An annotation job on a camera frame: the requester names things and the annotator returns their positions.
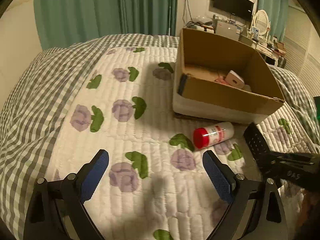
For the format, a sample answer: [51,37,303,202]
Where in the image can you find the white bottle red cap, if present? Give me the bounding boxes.
[193,122,234,149]

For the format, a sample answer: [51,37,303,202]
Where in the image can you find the white power adapter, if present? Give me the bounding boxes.
[225,70,245,89]

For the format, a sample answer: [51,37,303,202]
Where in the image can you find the pink rose tin box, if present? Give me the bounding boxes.
[215,76,228,85]

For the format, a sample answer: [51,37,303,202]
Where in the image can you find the brown cardboard box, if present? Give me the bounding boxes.
[172,28,285,124]

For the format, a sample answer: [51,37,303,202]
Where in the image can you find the white dressing table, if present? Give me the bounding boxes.
[239,34,286,68]

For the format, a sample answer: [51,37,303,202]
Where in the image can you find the white oval vanity mirror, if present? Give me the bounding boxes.
[252,10,270,36]

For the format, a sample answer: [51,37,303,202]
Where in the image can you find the floral quilted bedspread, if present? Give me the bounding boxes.
[47,47,319,239]

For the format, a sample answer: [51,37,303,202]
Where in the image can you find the teal right curtain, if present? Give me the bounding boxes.
[258,0,289,42]

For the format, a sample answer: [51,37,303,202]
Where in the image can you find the teal curtain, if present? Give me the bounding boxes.
[258,0,289,42]
[34,0,177,50]

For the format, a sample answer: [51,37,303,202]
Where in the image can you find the black wall television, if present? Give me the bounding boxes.
[213,0,254,22]

